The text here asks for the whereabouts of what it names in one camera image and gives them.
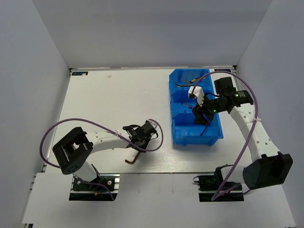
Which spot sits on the right table label sticker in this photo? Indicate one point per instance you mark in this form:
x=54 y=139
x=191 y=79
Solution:
x=225 y=70

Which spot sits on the yellow pliers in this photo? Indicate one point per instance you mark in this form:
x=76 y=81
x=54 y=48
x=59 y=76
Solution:
x=182 y=85
x=190 y=83

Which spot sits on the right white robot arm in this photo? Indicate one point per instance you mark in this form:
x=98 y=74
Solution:
x=269 y=165

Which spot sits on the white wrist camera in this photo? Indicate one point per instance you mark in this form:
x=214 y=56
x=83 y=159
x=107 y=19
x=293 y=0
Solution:
x=196 y=92
x=153 y=123

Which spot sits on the blue three-compartment bin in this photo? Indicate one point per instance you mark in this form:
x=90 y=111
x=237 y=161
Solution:
x=183 y=129

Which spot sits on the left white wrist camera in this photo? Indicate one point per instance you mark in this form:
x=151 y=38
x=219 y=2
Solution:
x=153 y=123

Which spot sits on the left table label sticker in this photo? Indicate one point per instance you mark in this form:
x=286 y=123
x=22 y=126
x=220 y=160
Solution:
x=79 y=73

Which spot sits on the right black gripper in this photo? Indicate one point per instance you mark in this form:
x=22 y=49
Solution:
x=198 y=111

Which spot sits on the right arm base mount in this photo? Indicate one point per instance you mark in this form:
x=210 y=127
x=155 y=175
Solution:
x=208 y=185

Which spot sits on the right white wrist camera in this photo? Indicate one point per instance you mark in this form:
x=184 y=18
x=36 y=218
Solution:
x=196 y=92

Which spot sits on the blue handled screwdriver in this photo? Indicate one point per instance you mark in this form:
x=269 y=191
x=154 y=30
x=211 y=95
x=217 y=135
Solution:
x=188 y=105

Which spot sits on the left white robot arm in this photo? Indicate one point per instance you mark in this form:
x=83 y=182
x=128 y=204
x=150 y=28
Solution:
x=72 y=151

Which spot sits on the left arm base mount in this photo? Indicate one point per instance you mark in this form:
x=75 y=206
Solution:
x=107 y=189

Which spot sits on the table label sticker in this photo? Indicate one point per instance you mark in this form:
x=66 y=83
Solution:
x=79 y=73
x=225 y=70

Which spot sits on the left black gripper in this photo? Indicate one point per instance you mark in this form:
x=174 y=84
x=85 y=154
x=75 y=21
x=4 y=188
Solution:
x=145 y=146

